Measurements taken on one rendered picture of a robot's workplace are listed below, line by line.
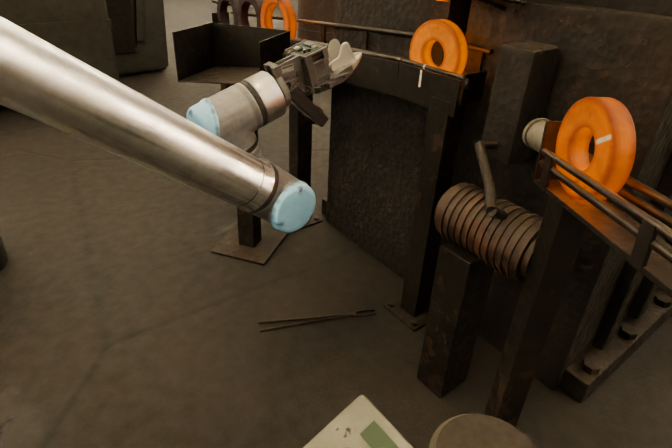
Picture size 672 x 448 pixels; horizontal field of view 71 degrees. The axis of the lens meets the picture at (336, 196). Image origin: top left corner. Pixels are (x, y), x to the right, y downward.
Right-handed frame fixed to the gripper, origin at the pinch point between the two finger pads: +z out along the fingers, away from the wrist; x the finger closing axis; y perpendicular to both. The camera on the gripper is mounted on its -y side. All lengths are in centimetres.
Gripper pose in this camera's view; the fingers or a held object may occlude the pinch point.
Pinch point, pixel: (356, 59)
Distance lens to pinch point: 102.0
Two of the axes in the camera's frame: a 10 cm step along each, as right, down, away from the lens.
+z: 7.7, -5.1, 3.8
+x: -6.0, -4.1, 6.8
